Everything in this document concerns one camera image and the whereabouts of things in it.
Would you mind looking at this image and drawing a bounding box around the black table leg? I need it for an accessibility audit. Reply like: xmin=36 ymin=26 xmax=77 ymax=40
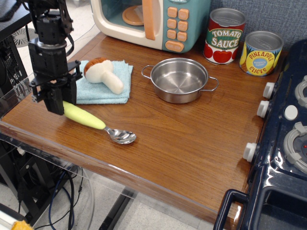
xmin=99 ymin=195 xmax=131 ymax=230

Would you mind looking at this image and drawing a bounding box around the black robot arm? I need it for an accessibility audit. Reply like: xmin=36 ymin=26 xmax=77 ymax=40
xmin=22 ymin=0 xmax=82 ymax=115

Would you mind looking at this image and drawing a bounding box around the white stove knob lower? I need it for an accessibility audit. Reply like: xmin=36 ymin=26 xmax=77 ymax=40
xmin=243 ymin=143 xmax=257 ymax=162

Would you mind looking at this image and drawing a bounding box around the yellow object bottom corner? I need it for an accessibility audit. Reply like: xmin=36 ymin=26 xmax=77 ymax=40
xmin=11 ymin=220 xmax=33 ymax=230

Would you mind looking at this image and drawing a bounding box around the white stove knob upper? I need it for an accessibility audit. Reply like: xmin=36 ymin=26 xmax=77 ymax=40
xmin=263 ymin=82 xmax=275 ymax=99

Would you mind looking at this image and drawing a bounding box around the green handled metal spoon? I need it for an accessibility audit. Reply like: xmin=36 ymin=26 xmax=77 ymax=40
xmin=63 ymin=101 xmax=137 ymax=144

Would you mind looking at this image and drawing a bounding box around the black desk at left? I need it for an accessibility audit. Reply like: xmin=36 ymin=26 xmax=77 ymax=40
xmin=0 ymin=0 xmax=32 ymax=41

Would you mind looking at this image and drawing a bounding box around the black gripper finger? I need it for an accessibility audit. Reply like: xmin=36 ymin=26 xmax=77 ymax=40
xmin=44 ymin=88 xmax=64 ymax=115
xmin=61 ymin=78 xmax=77 ymax=105

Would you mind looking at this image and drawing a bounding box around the blue cable under table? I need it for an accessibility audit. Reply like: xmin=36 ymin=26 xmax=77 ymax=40
xmin=48 ymin=171 xmax=75 ymax=230

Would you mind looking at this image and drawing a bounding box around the white stove knob middle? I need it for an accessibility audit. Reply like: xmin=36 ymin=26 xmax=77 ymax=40
xmin=257 ymin=101 xmax=269 ymax=118

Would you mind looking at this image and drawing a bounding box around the small steel pot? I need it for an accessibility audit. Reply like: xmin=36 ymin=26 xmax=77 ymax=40
xmin=141 ymin=57 xmax=219 ymax=104

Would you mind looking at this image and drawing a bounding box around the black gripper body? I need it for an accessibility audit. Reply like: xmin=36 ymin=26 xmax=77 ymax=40
xmin=28 ymin=39 xmax=82 ymax=102

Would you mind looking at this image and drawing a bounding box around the tomato sauce can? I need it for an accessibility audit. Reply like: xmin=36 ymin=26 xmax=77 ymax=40
xmin=203 ymin=8 xmax=246 ymax=64

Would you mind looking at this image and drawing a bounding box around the white stove knob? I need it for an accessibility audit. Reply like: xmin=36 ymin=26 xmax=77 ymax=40
xmin=257 ymin=101 xmax=269 ymax=118
xmin=263 ymin=82 xmax=275 ymax=99
xmin=243 ymin=143 xmax=257 ymax=162

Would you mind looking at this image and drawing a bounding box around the black cable under table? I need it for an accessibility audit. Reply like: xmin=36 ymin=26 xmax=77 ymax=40
xmin=33 ymin=167 xmax=84 ymax=230

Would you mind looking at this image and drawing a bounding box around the plush mushroom toy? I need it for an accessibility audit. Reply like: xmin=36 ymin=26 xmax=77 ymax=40
xmin=84 ymin=57 xmax=124 ymax=94

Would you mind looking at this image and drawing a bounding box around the orange toy plate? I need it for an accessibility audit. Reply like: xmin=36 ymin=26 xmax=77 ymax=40
xmin=122 ymin=5 xmax=144 ymax=26

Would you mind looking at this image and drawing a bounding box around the clear acrylic table guard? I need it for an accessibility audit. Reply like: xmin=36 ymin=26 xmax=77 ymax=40
xmin=0 ymin=28 xmax=240 ymax=216

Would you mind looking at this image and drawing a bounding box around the pineapple slices can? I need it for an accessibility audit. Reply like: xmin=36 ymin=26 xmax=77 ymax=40
xmin=239 ymin=31 xmax=284 ymax=77

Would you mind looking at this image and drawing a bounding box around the toy microwave oven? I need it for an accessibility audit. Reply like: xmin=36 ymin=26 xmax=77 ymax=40
xmin=91 ymin=0 xmax=211 ymax=53

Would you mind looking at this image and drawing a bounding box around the light blue folded cloth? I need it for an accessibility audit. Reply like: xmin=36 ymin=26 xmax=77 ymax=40
xmin=76 ymin=60 xmax=133 ymax=104

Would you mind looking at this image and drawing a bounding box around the dark blue toy stove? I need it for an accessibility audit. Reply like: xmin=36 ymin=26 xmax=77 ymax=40
xmin=214 ymin=40 xmax=307 ymax=230

